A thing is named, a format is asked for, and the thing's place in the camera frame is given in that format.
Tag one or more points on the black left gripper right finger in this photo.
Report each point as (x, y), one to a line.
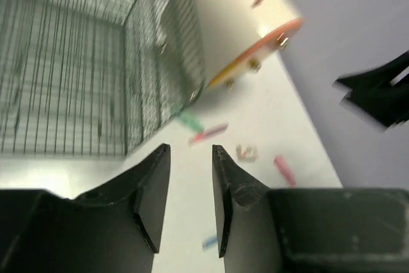
(261, 229)

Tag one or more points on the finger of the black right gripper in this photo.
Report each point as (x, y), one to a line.
(386, 104)
(378, 79)

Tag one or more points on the blue highlighter pen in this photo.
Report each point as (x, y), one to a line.
(210, 242)

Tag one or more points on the round drawer organizer box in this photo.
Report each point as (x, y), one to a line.
(238, 35)

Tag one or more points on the green highlighter cap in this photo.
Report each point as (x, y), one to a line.
(190, 121)

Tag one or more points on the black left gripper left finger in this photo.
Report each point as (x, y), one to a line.
(115, 227)

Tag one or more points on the green wire mesh organizer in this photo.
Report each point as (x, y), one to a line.
(95, 77)

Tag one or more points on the small staples box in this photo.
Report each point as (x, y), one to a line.
(246, 153)

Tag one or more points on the pink highlighter cap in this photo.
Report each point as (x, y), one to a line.
(285, 170)

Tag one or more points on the pink purple highlighter pen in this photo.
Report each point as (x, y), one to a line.
(208, 133)

